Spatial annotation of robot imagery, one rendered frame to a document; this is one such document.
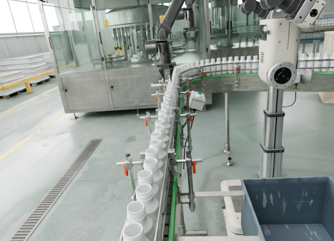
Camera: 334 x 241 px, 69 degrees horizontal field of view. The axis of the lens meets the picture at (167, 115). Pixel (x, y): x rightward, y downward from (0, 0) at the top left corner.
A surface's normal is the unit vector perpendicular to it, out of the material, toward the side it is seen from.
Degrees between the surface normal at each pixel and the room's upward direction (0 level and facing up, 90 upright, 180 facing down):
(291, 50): 101
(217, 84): 89
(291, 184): 90
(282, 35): 90
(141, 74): 90
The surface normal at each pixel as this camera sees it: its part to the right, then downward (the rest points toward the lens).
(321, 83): -0.38, 0.35
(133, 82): -0.07, 0.35
